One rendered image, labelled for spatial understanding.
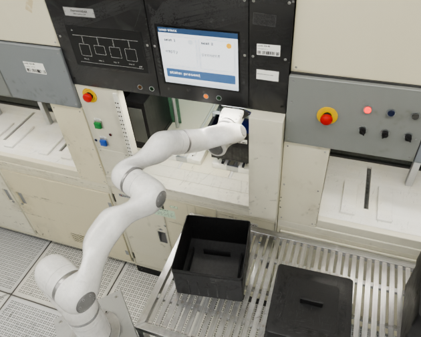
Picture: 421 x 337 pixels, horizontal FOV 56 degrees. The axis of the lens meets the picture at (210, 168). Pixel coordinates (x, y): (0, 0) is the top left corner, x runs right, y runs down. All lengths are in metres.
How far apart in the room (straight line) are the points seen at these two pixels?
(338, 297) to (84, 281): 0.90
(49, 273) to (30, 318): 1.43
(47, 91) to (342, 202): 1.38
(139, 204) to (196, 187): 0.65
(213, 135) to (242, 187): 0.46
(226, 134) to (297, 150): 0.28
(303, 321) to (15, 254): 2.16
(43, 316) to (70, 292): 1.45
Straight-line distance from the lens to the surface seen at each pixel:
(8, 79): 1.99
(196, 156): 2.02
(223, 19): 1.32
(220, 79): 1.42
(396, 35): 1.28
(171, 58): 1.45
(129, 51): 1.52
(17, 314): 2.84
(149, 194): 1.29
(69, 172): 2.22
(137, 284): 2.67
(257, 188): 1.63
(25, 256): 3.08
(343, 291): 1.62
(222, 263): 1.75
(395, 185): 2.02
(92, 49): 1.61
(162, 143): 1.33
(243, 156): 1.88
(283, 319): 1.53
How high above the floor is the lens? 2.23
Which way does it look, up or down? 43 degrees down
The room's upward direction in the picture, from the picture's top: 5 degrees counter-clockwise
